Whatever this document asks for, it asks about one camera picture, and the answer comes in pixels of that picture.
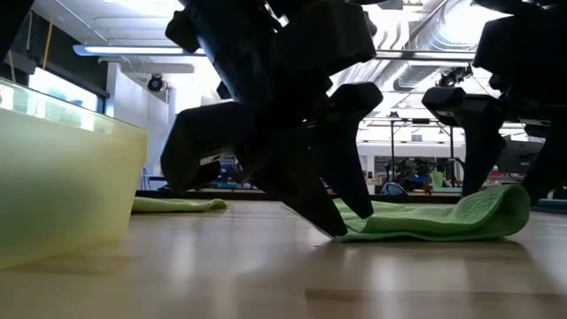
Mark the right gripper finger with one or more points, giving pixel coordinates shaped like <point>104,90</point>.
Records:
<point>553,164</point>
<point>480,142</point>

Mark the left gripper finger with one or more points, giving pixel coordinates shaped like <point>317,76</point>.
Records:
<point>345,155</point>
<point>292,186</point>

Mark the bright green microfiber towel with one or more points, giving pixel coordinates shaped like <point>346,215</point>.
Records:
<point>443,221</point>

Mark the pale lime microfiber towel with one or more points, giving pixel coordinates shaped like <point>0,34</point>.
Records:
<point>177,205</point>

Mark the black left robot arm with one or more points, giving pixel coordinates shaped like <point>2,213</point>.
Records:
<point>13,22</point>

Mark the yellow translucent plastic basket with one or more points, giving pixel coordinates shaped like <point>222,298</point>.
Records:
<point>66,186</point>

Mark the black monitor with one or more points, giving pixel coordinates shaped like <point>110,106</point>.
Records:
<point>522,157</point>

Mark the blue round object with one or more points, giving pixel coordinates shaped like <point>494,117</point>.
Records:
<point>393,189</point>

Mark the long fluorescent light strip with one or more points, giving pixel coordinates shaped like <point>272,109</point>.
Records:
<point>133,50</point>
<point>421,55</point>

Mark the black aluminium table frame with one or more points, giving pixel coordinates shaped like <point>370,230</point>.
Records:
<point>266,195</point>

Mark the black frame stand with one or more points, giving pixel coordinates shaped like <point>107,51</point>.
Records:
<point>392,146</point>

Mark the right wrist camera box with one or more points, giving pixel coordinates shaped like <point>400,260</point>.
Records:
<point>500,49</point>

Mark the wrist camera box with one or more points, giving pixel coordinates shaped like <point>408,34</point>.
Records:
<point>500,49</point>
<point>328,40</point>

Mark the black dome camera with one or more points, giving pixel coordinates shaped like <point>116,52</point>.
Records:
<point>156,83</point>
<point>449,77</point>

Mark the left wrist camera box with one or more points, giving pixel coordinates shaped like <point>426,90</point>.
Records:
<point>328,40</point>

